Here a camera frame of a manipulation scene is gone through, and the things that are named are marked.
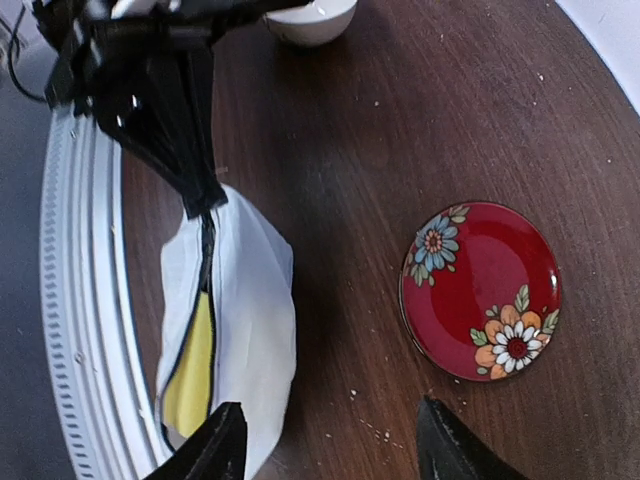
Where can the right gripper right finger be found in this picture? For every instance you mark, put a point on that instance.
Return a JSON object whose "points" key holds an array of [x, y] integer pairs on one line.
{"points": [[448, 449]]}

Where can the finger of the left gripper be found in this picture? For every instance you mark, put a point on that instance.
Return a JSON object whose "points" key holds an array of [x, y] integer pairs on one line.
{"points": [[161, 111]]}

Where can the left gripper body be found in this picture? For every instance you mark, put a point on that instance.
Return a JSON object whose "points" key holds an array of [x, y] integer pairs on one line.
{"points": [[99, 42]]}

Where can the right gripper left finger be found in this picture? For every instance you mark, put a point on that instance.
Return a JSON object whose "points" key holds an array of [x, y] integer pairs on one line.
{"points": [[217, 450]]}

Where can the yellow sponge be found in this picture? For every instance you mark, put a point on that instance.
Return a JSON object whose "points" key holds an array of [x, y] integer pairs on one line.
{"points": [[187, 398]]}

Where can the white zipper pouch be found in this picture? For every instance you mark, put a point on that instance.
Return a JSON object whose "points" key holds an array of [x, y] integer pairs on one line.
{"points": [[245, 265]]}

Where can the red floral plate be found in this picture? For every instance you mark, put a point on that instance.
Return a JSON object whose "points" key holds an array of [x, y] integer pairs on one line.
{"points": [[480, 291]]}

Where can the white ceramic bowl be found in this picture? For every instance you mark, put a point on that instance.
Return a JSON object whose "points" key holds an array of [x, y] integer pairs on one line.
{"points": [[312, 25]]}

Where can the front aluminium rail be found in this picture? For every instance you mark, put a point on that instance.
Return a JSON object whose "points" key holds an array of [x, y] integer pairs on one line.
{"points": [[100, 392]]}

